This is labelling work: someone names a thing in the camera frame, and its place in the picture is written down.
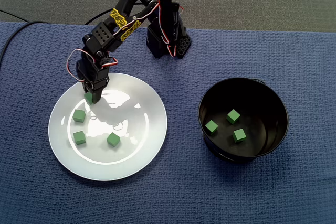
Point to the black metal bucket container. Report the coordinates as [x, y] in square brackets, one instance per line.
[273, 119]

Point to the blue woven table cloth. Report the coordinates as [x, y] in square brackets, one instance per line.
[183, 195]

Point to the white round plate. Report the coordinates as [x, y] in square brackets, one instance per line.
[118, 163]

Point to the small green cube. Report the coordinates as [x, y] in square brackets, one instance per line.
[239, 135]
[88, 98]
[113, 139]
[79, 116]
[79, 138]
[233, 116]
[211, 127]

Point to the black robot arm with stickers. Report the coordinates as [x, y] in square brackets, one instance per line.
[165, 11]

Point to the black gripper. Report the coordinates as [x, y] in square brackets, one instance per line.
[96, 85]

